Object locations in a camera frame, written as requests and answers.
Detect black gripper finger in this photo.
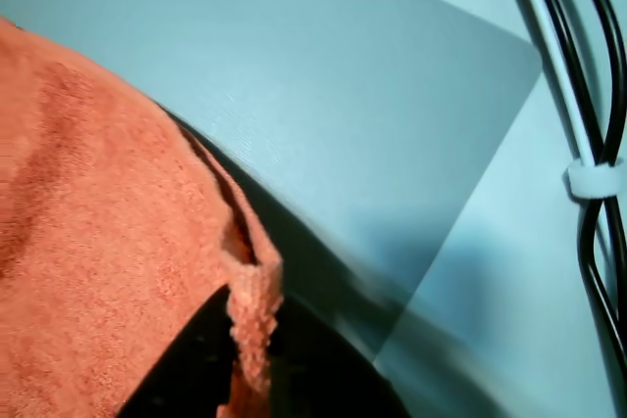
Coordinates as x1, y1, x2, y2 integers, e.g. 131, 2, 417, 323
266, 285, 413, 418
116, 284, 234, 418

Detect white cable tie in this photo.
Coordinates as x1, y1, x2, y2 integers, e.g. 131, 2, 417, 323
560, 156, 627, 200

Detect black power cable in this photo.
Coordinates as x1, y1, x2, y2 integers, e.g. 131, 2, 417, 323
523, 0, 627, 418
567, 0, 627, 418

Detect black and white cables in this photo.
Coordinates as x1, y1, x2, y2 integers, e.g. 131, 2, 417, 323
504, 0, 600, 262

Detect orange terry towel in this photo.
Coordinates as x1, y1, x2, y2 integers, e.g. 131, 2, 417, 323
0, 15, 286, 418

